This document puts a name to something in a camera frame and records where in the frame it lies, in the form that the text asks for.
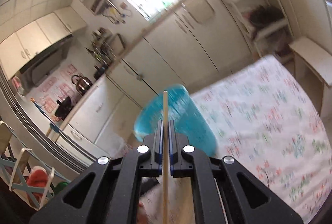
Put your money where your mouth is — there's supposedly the dark pan on shelf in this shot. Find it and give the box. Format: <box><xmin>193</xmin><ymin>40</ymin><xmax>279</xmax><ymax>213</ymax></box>
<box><xmin>249</xmin><ymin>6</ymin><xmax>284</xmax><ymax>29</ymax></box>

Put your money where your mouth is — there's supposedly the teal perforated plastic basket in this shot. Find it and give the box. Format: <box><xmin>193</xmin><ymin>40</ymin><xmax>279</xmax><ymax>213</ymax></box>
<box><xmin>133</xmin><ymin>84</ymin><xmax>217</xmax><ymax>156</ymax></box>

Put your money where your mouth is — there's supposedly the floral tablecloth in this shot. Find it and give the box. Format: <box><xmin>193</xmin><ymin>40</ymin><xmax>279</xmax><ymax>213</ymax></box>
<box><xmin>190</xmin><ymin>56</ymin><xmax>331</xmax><ymax>223</ymax></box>

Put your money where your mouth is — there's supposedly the single bamboo chopstick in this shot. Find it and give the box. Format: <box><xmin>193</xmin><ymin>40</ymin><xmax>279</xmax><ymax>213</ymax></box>
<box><xmin>163</xmin><ymin>91</ymin><xmax>169</xmax><ymax>224</ymax></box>

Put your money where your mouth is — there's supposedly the copper kettle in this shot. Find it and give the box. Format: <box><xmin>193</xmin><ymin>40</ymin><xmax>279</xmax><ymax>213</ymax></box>
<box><xmin>71</xmin><ymin>75</ymin><xmax>93</xmax><ymax>96</ymax></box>

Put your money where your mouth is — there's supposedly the range hood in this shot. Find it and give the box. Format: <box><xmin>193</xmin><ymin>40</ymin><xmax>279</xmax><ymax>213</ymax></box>
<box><xmin>19</xmin><ymin>34</ymin><xmax>74</xmax><ymax>87</ymax></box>

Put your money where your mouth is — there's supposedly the red bag on rack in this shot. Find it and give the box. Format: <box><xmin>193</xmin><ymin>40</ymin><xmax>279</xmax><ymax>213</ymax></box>
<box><xmin>26</xmin><ymin>165</ymin><xmax>48</xmax><ymax>188</ymax></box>

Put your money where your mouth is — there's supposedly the black wok on stove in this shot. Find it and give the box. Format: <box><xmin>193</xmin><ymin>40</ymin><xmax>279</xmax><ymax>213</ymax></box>
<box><xmin>55</xmin><ymin>96</ymin><xmax>73</xmax><ymax>120</ymax></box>

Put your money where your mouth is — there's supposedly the white shelf rack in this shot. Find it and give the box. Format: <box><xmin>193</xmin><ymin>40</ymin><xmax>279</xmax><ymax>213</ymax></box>
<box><xmin>230</xmin><ymin>0</ymin><xmax>293</xmax><ymax>64</ymax></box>

